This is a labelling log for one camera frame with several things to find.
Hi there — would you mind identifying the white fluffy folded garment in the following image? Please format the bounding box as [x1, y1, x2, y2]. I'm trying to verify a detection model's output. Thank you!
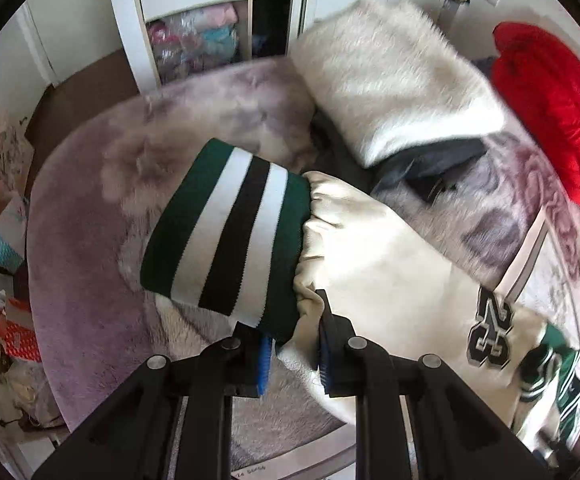
[290, 0, 506, 168]

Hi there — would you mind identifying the pile of colourful gift bags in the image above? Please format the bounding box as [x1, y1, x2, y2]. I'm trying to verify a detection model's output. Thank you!
[0, 119, 64, 434]

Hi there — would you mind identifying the green and cream varsity jacket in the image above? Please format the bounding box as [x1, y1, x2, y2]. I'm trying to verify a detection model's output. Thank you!
[140, 140, 580, 450]

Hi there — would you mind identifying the black garment under white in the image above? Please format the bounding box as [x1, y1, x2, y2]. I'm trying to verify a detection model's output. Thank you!
[310, 110, 486, 204]

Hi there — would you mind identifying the red puffy garment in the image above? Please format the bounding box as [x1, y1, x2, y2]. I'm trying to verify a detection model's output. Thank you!
[492, 22, 580, 205]

